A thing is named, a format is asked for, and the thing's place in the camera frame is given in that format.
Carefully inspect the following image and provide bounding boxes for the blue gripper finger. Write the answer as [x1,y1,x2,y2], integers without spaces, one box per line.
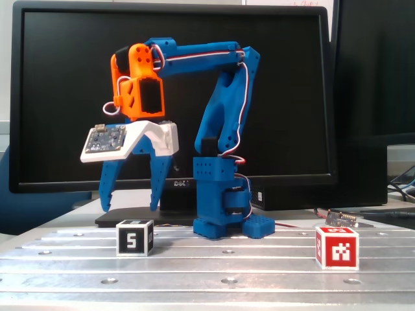
[139,138,175,211]
[99,158,129,214]

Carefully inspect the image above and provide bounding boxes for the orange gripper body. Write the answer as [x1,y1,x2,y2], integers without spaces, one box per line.
[110,43,166,122]

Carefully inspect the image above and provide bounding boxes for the black cube with numeral five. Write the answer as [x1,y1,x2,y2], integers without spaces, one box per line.
[115,219,155,257]

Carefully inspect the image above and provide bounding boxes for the red cube with white pattern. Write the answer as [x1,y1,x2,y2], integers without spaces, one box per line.
[314,226,360,271]

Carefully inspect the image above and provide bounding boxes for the black Dell monitor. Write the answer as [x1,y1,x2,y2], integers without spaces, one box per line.
[8,0,338,228]

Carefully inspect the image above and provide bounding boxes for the small controller circuit board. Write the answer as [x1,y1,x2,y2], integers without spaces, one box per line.
[326,209,358,227]

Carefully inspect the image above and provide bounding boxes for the black frameless monitor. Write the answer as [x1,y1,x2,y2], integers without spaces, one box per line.
[330,0,415,143]

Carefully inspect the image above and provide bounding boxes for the black flat stand base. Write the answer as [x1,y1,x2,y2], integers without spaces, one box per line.
[366,214,415,231]

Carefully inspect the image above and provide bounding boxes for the white wrist cable loop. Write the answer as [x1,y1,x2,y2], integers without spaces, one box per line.
[102,76,131,117]

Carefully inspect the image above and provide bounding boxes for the camera circuit board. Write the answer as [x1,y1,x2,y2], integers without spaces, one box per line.
[84,124,127,154]

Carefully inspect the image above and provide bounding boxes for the aluminium slotted base plate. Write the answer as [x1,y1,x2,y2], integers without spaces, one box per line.
[0,225,415,308]

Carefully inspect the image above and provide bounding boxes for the red white arm servo cable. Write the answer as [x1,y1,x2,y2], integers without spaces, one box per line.
[150,45,255,225]

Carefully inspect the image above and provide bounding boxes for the red white loose wire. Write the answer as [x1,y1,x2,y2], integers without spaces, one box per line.
[274,208,328,229]

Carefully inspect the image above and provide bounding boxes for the black cable with barrel plug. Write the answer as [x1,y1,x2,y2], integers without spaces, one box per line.
[359,209,415,219]

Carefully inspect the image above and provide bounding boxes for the blue cable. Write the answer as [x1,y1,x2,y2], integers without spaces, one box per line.
[393,185,415,203]

